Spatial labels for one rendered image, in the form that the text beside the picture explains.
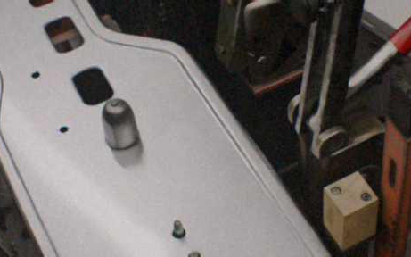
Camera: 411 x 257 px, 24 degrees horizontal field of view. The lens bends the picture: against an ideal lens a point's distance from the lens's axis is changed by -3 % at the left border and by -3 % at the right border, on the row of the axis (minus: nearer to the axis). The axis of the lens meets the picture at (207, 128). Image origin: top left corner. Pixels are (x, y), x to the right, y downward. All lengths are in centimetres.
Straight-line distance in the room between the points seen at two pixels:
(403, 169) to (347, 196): 7
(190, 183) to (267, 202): 7
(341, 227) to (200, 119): 21
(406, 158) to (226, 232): 20
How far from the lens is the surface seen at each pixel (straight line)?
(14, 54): 103
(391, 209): 79
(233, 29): 95
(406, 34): 81
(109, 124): 89
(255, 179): 87
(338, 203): 78
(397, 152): 73
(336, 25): 73
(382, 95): 134
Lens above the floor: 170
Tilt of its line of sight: 50 degrees down
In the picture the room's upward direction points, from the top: 8 degrees counter-clockwise
